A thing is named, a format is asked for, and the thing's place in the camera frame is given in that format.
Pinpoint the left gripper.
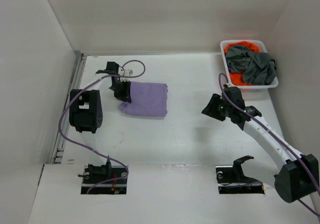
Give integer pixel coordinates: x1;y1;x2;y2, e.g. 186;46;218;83
108;80;132;104

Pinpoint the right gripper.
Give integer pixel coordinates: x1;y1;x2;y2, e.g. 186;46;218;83
201;94;233;122

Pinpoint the purple t-shirt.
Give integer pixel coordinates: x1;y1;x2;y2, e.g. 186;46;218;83
118;82;168;117

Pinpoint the grey t-shirt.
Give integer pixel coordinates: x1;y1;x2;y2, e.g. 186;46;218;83
225;45;277;85

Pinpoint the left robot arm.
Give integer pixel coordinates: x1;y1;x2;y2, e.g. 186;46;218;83
60;62;132;134

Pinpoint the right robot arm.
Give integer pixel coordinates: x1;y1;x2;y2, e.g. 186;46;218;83
202;87;320;203

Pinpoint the orange t-shirt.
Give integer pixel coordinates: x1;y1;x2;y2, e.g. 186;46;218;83
223;41;260;86

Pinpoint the white plastic laundry basket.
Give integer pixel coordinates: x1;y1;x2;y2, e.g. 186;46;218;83
220;40;279;90

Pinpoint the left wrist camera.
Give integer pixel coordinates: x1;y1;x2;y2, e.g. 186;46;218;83
119;69;133;76

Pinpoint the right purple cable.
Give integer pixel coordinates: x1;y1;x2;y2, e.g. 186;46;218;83
218;73;320;218

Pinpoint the aluminium rail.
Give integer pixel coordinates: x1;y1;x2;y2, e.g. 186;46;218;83
48;51;84;164

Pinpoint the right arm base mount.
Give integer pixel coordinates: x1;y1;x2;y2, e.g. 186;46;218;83
215;155;265;194

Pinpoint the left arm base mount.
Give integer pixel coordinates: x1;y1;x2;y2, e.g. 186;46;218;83
78;158;129;195

